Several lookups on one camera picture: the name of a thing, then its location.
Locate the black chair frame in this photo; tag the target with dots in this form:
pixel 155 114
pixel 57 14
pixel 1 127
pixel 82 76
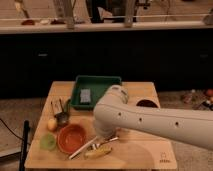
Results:
pixel 24 145

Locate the silver fork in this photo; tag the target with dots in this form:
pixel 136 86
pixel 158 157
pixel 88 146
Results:
pixel 97 145

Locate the yellow banana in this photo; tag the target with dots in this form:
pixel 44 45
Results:
pixel 92 154

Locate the green plastic tray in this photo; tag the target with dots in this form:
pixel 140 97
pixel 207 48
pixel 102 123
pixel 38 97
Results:
pixel 97 85

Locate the dark maroon bowl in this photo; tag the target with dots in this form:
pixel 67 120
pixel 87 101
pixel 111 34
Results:
pixel 146 103

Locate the small metal pot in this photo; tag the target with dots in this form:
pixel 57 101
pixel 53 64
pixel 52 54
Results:
pixel 59 113

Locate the grey sponge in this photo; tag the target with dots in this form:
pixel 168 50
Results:
pixel 85 96

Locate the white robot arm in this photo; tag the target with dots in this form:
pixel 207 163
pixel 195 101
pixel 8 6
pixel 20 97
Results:
pixel 194 127

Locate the red bowl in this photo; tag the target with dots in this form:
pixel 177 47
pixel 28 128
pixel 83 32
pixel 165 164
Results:
pixel 70 138

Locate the small green cup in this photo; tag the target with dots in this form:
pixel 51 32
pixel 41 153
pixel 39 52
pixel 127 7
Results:
pixel 48 142

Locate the yellow lemon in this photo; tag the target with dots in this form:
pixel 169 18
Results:
pixel 52 124

